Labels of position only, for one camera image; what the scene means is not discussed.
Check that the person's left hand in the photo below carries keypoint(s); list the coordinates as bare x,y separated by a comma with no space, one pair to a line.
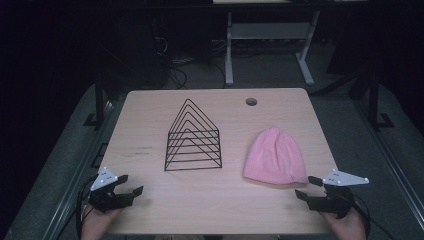
96,223

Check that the person's right hand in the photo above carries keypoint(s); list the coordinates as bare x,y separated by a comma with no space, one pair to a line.
346,226

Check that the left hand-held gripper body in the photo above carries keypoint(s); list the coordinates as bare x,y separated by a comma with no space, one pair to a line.
104,196

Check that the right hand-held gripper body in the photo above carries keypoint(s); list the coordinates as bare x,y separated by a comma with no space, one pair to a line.
333,196

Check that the black metal stand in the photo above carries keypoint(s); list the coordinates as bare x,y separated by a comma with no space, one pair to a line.
98,100
376,103

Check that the pink knit beanie hat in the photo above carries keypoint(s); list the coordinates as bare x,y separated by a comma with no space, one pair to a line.
275,158

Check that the grey metal desk frame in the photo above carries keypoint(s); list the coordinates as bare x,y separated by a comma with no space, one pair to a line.
266,40

